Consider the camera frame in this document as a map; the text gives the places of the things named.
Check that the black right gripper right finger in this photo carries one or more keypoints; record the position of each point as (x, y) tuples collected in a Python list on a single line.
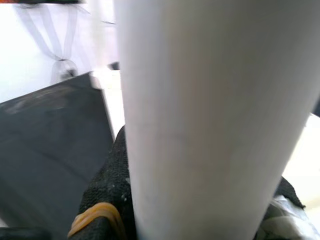
[(287, 192)]

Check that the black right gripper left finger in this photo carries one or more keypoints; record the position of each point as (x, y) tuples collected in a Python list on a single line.
[(110, 175)]

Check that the white plastic table leg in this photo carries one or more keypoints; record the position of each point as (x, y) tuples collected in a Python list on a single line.
[(212, 112)]

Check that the yellow rubber band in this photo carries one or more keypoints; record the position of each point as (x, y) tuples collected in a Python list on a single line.
[(100, 210)]

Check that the white plastic table top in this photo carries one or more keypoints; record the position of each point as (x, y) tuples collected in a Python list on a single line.
[(115, 105)]

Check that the black table cloth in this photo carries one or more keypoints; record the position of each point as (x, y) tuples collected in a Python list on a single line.
[(50, 137)]

